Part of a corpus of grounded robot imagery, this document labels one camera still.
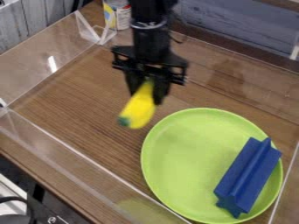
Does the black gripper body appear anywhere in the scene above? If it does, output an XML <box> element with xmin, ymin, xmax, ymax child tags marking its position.
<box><xmin>110</xmin><ymin>18</ymin><xmax>188</xmax><ymax>85</ymax></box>

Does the black cable lower left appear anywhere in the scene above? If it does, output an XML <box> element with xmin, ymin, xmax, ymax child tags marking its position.
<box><xmin>0</xmin><ymin>195</ymin><xmax>36</xmax><ymax>224</ymax></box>

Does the green plate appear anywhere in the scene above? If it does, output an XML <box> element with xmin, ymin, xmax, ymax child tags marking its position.
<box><xmin>140</xmin><ymin>108</ymin><xmax>284</xmax><ymax>224</ymax></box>

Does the yellow toy banana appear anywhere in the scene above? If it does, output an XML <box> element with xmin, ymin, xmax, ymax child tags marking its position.
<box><xmin>117</xmin><ymin>81</ymin><xmax>154</xmax><ymax>130</ymax></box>

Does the clear acrylic enclosure wall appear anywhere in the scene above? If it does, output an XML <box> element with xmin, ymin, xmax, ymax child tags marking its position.
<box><xmin>0</xmin><ymin>10</ymin><xmax>299</xmax><ymax>224</ymax></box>

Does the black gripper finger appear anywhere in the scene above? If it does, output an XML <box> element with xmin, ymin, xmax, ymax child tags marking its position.
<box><xmin>125</xmin><ymin>70</ymin><xmax>145</xmax><ymax>95</ymax></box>
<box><xmin>153</xmin><ymin>75</ymin><xmax>170</xmax><ymax>105</ymax></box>

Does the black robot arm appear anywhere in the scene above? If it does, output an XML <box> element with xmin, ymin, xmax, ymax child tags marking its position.
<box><xmin>110</xmin><ymin>0</ymin><xmax>188</xmax><ymax>105</ymax></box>

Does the blue star-shaped block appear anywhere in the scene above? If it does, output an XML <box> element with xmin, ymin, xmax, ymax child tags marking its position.
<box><xmin>213</xmin><ymin>137</ymin><xmax>281</xmax><ymax>219</ymax></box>

